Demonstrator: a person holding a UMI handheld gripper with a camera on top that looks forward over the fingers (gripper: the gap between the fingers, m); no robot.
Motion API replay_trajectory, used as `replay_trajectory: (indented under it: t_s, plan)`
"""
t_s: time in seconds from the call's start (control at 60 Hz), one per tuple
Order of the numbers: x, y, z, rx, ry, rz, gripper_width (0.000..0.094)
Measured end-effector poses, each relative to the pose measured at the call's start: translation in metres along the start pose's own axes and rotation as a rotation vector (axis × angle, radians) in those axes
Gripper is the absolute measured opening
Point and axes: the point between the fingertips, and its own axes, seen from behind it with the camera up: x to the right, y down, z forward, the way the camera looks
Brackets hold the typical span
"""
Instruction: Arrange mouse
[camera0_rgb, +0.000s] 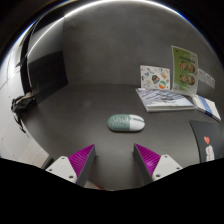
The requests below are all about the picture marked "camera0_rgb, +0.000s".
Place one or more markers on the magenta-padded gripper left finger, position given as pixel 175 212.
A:
pixel 63 166

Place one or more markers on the black bag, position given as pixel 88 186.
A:
pixel 21 105

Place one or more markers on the white wall plates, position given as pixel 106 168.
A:
pixel 206 79

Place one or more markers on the green and white computer mouse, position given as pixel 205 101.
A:
pixel 125 123

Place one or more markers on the white book with blue stripe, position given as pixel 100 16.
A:
pixel 207 107

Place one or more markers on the grey and white magazine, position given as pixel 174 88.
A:
pixel 163 99

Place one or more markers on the white sticker sheet card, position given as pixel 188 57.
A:
pixel 155 77

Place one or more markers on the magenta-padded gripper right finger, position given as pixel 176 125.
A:
pixel 165 165

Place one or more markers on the green food flyer stand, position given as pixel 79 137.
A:
pixel 185 71

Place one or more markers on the black mouse pad, heart print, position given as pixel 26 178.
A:
pixel 210 133

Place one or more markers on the black flat panel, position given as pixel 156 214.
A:
pixel 48 78

